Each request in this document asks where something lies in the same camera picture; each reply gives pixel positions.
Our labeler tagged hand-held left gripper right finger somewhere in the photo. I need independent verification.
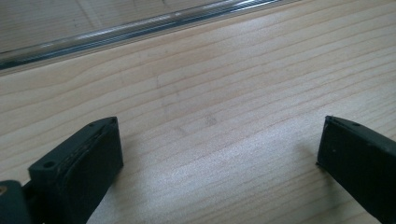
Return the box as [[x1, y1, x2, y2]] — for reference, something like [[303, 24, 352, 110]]
[[316, 115, 396, 224]]

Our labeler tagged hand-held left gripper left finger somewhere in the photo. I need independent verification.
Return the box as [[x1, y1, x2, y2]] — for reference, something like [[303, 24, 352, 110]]
[[22, 116, 124, 224]]

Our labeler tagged brown wooden lid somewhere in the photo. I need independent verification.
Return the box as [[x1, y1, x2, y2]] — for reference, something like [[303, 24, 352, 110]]
[[0, 0, 302, 76]]

